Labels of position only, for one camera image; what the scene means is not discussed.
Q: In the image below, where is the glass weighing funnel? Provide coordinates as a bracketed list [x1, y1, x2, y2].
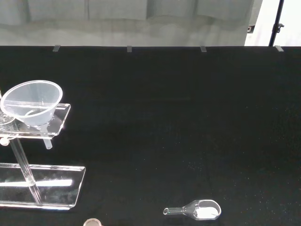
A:
[163, 199, 222, 221]

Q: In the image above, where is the clear acrylic funnel stand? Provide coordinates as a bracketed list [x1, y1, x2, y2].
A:
[0, 88, 86, 211]

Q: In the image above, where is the glass round-bottom flask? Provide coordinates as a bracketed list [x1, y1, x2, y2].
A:
[83, 218, 103, 226]

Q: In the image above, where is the black cloth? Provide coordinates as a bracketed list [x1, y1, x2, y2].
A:
[0, 45, 301, 226]

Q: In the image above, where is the black tripod pole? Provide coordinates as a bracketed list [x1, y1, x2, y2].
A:
[269, 0, 285, 47]

